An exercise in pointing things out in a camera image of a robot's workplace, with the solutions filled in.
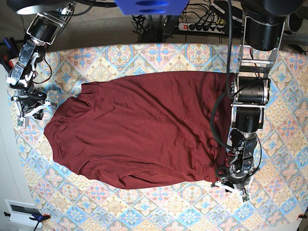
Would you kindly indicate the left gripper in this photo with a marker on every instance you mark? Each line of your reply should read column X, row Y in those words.
column 224, row 175

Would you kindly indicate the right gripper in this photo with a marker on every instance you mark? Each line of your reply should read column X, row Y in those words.
column 27, row 102

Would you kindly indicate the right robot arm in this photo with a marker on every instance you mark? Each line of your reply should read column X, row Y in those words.
column 46, row 26

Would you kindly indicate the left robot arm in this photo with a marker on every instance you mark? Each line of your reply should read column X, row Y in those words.
column 263, row 24

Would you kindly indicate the orange black clamp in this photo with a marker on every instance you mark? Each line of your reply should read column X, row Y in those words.
column 5, row 61

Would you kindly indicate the orange clamp lower right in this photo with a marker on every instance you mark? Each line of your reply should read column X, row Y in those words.
column 302, row 216

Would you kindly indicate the patterned tablecloth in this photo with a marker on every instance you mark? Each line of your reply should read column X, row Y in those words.
column 279, row 191

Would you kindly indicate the blue clamp lower left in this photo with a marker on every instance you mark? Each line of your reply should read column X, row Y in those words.
column 38, row 217

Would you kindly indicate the white power strip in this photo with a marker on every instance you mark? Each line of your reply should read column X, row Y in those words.
column 211, row 28

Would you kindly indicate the round speaker top right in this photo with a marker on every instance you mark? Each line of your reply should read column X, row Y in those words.
column 293, row 23

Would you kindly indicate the blue handled clamp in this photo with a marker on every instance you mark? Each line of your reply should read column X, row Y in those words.
column 11, row 44

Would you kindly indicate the white wall box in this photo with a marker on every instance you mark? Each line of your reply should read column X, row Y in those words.
column 20, row 207

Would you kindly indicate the blue plastic mount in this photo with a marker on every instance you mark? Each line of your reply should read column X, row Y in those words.
column 151, row 7

